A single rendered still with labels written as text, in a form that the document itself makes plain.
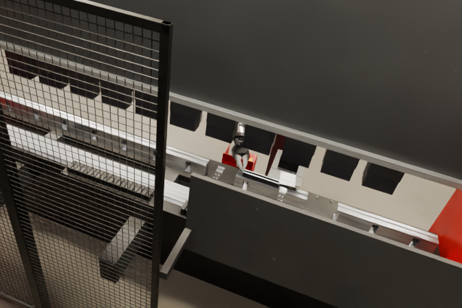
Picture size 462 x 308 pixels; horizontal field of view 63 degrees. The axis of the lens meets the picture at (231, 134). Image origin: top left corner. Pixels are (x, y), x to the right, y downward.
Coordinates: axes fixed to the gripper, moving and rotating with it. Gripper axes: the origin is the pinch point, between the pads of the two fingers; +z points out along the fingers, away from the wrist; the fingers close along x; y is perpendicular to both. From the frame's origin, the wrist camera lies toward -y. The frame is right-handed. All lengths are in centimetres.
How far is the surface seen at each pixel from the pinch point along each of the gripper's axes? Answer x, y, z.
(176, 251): 39, -29, 44
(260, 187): -8.9, 0.0, 10.6
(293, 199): -24.5, -4.0, 18.4
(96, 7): 64, -112, -3
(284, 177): -21.5, -3.4, 6.2
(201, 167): 20.7, 8.5, -3.7
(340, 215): -46, -10, 29
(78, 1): 69, -111, -5
